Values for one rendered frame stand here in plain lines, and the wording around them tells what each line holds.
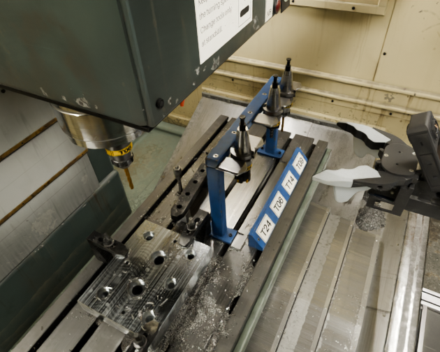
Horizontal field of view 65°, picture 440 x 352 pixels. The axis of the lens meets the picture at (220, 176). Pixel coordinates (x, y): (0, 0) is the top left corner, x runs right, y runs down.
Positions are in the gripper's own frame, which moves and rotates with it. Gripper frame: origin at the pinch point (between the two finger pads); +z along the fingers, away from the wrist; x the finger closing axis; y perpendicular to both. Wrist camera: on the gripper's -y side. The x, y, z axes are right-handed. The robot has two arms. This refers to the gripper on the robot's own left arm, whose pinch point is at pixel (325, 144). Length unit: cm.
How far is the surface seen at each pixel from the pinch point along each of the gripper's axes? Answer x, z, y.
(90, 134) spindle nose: -17.6, 32.1, -4.3
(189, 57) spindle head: -13.7, 14.9, -18.0
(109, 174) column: 20, 82, 57
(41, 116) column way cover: 2, 78, 17
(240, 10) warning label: -0.1, 14.8, -18.8
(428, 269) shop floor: 98, -56, 145
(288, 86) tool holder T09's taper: 49, 22, 20
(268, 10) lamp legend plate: 10.5, 14.7, -15.5
